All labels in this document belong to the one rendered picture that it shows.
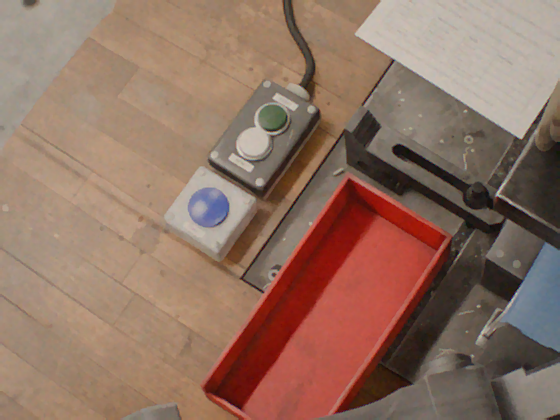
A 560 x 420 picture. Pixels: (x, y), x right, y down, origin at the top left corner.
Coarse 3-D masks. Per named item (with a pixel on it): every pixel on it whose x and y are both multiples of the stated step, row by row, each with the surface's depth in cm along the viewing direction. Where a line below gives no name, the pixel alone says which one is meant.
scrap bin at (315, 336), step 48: (336, 192) 125; (336, 240) 129; (384, 240) 128; (432, 240) 126; (288, 288) 127; (336, 288) 127; (384, 288) 127; (240, 336) 121; (288, 336) 126; (336, 336) 125; (384, 336) 119; (240, 384) 124; (288, 384) 124; (336, 384) 124
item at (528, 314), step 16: (544, 256) 117; (544, 272) 117; (528, 288) 116; (544, 288) 116; (528, 304) 116; (544, 304) 116; (512, 320) 115; (528, 320) 115; (544, 320) 115; (528, 336) 115; (544, 336) 115
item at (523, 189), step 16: (528, 144) 105; (528, 160) 105; (544, 160) 105; (512, 176) 105; (528, 176) 104; (544, 176) 104; (512, 192) 104; (528, 192) 104; (544, 192) 104; (496, 208) 107; (512, 208) 104; (528, 208) 104; (544, 208) 103; (528, 224) 105; (544, 224) 103; (544, 240) 106
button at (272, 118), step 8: (272, 104) 131; (264, 112) 130; (272, 112) 130; (280, 112) 130; (264, 120) 130; (272, 120) 130; (280, 120) 130; (264, 128) 130; (272, 128) 130; (280, 128) 130
